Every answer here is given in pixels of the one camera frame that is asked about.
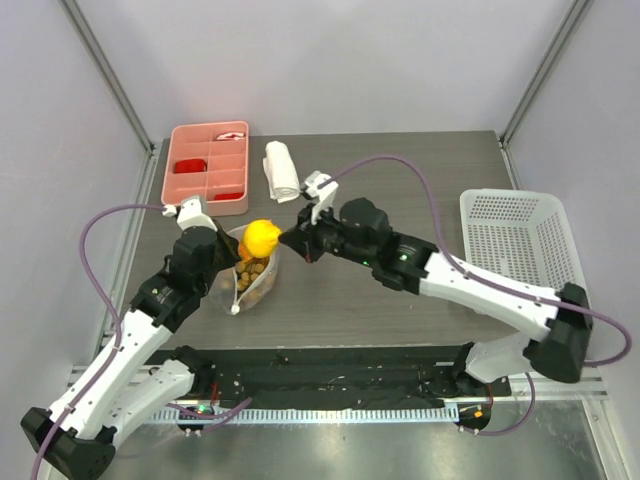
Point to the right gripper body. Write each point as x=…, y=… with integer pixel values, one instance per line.
x=306, y=239

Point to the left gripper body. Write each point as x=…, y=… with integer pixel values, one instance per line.
x=225, y=256

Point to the yellow fake pear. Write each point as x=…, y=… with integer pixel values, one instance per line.
x=259, y=240

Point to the fake longan bunch with stem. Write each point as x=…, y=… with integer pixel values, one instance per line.
x=254, y=279

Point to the polka dot zip top bag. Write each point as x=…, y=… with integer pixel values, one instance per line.
x=222, y=293

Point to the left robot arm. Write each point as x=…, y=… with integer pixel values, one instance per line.
x=79, y=434

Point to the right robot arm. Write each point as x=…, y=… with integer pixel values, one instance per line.
x=553, y=327

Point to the rolled white towel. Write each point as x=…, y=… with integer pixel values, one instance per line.
x=280, y=172

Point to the red item front compartment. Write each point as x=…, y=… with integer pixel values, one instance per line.
x=232, y=196

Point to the pink compartment tray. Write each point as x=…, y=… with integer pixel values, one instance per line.
x=210, y=160

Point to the red white item in tray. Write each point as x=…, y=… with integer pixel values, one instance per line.
x=230, y=136

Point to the white perforated basket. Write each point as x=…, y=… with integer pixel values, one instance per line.
x=522, y=235

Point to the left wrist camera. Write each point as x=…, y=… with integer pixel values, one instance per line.
x=192, y=213

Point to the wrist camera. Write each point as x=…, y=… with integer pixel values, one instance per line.
x=321, y=189
x=192, y=213

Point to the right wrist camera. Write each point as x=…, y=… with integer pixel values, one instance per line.
x=321, y=189

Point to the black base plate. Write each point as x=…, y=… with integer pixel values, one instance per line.
x=334, y=379

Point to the aluminium rail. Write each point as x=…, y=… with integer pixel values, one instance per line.
x=592, y=388

